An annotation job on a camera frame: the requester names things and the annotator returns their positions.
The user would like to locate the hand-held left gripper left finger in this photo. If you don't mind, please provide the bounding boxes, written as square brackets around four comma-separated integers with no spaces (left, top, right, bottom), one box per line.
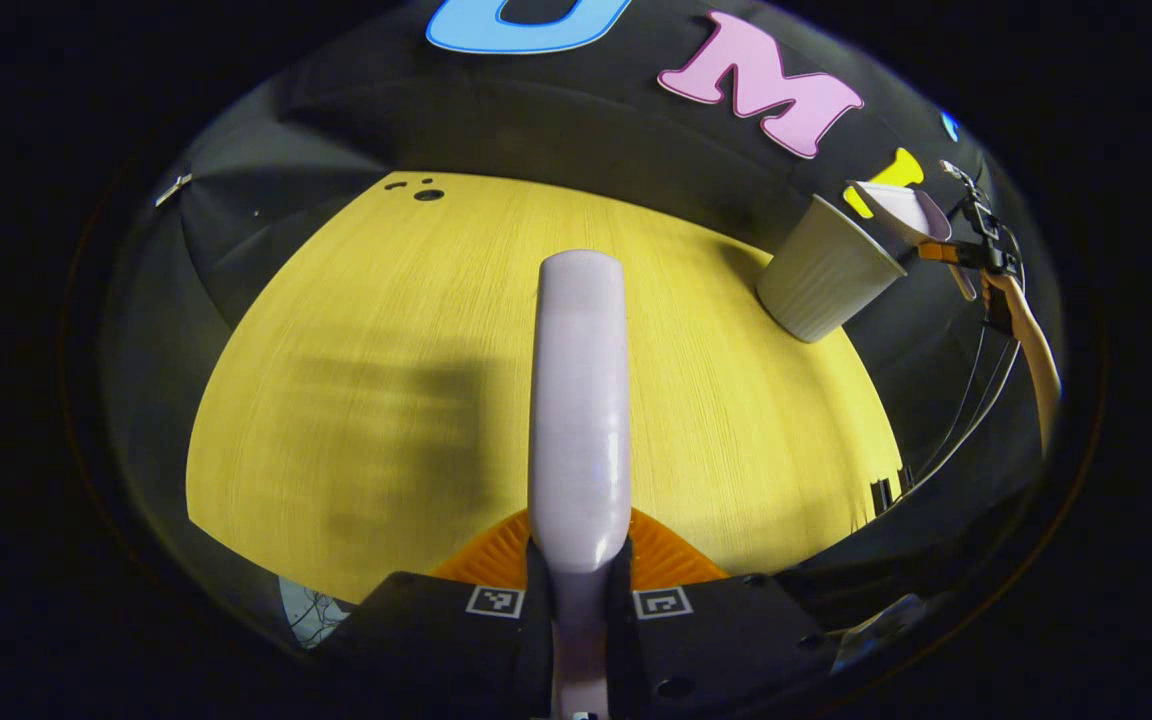
[308,507,557,720]

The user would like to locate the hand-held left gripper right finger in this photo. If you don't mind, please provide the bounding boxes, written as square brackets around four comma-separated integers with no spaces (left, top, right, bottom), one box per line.
[606,507,845,720]

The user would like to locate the pink dustpan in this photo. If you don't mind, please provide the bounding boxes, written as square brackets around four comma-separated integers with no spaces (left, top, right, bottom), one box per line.
[854,181,979,302]

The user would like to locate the white ribbed garbage bin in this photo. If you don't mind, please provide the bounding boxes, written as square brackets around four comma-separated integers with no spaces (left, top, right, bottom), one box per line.
[756,194,908,344]

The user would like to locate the small pink broom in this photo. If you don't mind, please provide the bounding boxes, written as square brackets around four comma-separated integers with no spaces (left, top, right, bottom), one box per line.
[526,250,634,720]

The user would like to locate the yellow wooden desktop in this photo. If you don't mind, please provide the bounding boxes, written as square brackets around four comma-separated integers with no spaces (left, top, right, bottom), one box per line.
[184,172,905,606]

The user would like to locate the black backdrop cloth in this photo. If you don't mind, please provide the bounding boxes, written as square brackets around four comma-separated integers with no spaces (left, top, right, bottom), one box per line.
[101,0,1067,601]

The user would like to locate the black cable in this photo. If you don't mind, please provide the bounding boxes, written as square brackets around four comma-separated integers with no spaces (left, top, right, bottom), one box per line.
[891,335,1025,501]
[911,320,989,481]

